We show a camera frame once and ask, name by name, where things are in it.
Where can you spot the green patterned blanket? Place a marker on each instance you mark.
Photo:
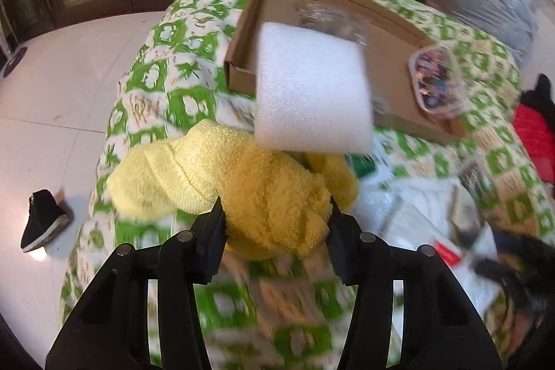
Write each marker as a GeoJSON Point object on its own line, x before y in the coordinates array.
{"type": "Point", "coordinates": [173, 92]}

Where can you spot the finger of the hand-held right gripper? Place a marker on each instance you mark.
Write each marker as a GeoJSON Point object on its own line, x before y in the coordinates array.
{"type": "Point", "coordinates": [490, 268]}

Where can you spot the cardboard box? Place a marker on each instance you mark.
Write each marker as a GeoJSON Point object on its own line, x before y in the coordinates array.
{"type": "Point", "coordinates": [282, 6]}

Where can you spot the clear plastic bag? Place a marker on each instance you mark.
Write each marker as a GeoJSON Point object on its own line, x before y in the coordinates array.
{"type": "Point", "coordinates": [329, 16]}

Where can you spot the small green packet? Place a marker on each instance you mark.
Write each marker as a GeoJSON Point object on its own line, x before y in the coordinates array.
{"type": "Point", "coordinates": [363, 165]}

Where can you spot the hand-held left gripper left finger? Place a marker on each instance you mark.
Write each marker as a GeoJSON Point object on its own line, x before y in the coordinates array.
{"type": "Point", "coordinates": [214, 242]}

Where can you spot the white foam block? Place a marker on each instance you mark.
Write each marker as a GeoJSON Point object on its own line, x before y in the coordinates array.
{"type": "Point", "coordinates": [312, 88]}

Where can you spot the clear packet of colourful items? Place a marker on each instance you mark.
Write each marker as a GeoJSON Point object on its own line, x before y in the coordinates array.
{"type": "Point", "coordinates": [433, 79]}

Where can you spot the white plastic bag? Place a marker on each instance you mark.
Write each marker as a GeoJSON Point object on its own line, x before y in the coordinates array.
{"type": "Point", "coordinates": [416, 214]}

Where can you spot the red cloth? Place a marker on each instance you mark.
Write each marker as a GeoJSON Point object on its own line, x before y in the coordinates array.
{"type": "Point", "coordinates": [535, 136]}

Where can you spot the black shoe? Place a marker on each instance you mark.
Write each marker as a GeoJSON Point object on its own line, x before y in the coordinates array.
{"type": "Point", "coordinates": [41, 222]}

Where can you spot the white packet with red label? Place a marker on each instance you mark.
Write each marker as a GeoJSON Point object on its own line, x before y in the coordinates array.
{"type": "Point", "coordinates": [447, 252]}

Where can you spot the black cloth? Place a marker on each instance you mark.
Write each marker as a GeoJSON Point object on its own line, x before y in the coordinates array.
{"type": "Point", "coordinates": [542, 92]}

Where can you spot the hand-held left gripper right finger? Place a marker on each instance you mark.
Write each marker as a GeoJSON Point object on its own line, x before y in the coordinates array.
{"type": "Point", "coordinates": [340, 251]}

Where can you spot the yellow towel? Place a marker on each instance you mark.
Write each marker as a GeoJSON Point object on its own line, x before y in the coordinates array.
{"type": "Point", "coordinates": [269, 201]}

